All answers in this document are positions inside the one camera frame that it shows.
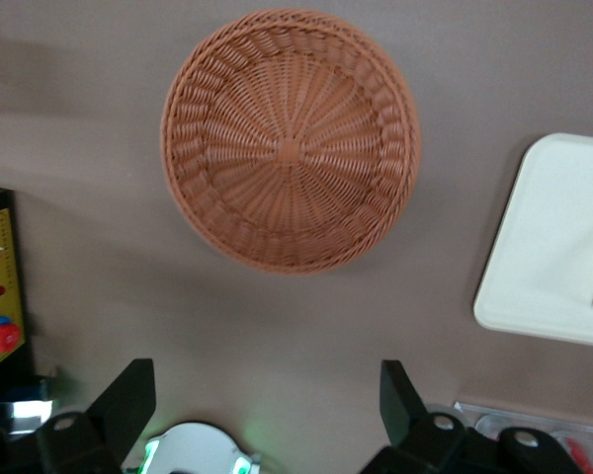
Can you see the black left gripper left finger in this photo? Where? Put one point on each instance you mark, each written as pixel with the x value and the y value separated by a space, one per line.
pixel 128 405

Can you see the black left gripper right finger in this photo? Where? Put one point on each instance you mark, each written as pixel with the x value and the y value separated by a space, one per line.
pixel 405 410

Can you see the cream plastic tray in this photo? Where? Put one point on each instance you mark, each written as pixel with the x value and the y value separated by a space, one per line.
pixel 548 237

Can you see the brown round wicker basket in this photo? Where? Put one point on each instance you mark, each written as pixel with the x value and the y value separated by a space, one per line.
pixel 289 148

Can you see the clear acrylic bottle rack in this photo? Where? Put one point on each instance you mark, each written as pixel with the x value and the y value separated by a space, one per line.
pixel 474 412

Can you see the black metal device box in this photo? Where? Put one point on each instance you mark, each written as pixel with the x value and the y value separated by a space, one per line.
pixel 25 410

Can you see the red emergency stop button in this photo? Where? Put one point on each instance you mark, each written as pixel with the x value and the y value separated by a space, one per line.
pixel 2 338

